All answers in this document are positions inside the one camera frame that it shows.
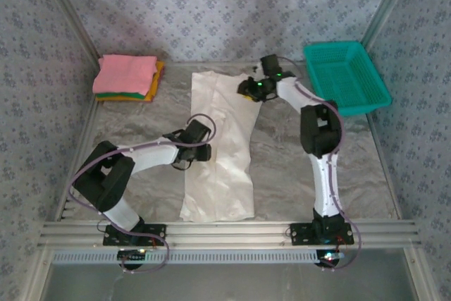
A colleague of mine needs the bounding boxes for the white t-shirt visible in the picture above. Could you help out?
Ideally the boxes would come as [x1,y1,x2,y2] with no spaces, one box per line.
[178,70,262,223]

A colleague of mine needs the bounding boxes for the stack of folded cloths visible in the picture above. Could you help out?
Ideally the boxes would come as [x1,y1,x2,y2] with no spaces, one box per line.
[95,60,166,103]

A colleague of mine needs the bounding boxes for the teal plastic basket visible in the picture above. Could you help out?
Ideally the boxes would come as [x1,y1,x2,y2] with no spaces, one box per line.
[303,40,393,118]

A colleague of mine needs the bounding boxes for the green folded t-shirt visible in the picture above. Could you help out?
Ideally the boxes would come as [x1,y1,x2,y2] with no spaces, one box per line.
[95,91,146,101]

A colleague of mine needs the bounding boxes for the pink folded t-shirt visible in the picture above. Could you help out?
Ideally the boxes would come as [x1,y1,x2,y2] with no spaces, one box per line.
[92,54,159,94]

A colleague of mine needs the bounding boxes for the black controller board with LED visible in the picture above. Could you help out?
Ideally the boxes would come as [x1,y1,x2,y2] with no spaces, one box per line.
[315,250,345,269]
[118,248,147,269]

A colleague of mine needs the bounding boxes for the aluminium mounting rail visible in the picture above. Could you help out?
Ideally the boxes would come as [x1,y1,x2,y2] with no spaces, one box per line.
[38,219,422,247]

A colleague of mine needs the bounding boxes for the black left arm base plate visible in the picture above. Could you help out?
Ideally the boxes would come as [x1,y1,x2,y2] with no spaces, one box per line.
[102,223,167,247]

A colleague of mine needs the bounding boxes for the grey slotted cable duct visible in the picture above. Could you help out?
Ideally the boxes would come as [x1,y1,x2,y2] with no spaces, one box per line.
[52,248,318,265]

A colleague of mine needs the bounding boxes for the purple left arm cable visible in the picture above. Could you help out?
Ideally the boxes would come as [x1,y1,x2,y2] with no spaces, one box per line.
[70,113,216,274]

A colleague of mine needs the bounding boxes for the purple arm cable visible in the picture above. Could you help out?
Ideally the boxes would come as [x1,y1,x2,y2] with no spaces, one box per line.
[278,56,364,272]
[70,113,216,274]

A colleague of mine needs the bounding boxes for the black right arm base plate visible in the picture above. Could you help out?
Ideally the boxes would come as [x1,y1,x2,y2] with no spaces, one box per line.
[289,222,355,247]

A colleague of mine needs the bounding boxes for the aluminium frame post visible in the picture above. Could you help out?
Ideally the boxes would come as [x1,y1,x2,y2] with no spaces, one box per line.
[359,0,419,50]
[37,0,101,61]

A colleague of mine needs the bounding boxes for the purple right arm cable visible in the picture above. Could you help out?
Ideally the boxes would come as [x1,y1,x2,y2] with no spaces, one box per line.
[278,56,364,272]

